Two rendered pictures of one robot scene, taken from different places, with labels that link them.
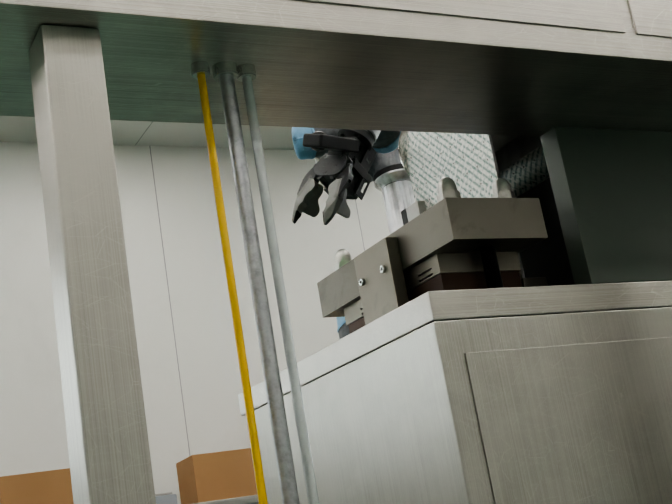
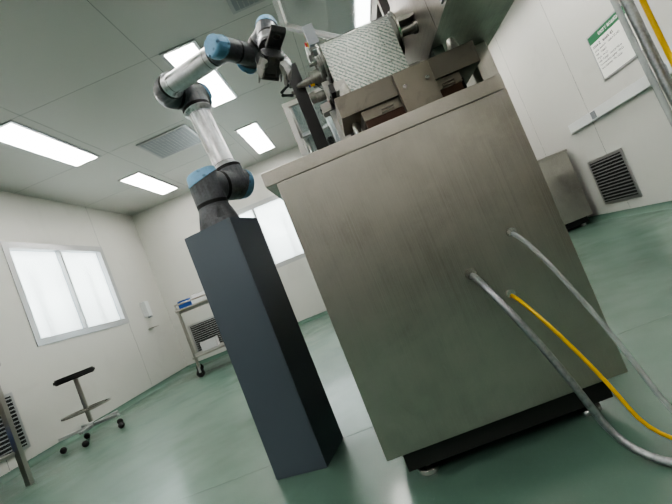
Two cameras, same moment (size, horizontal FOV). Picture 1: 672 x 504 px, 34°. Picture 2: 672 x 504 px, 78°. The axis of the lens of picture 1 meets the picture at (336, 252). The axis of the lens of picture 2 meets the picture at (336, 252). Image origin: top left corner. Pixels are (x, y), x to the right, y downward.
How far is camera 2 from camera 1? 1.65 m
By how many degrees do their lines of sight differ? 58
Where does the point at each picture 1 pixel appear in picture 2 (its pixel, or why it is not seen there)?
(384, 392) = (458, 133)
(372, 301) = (414, 96)
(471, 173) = (386, 64)
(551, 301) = not seen: hidden behind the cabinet
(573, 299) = not seen: hidden behind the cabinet
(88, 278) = not seen: outside the picture
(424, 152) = (343, 55)
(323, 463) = (388, 190)
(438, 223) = (466, 53)
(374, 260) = (416, 73)
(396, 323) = (469, 94)
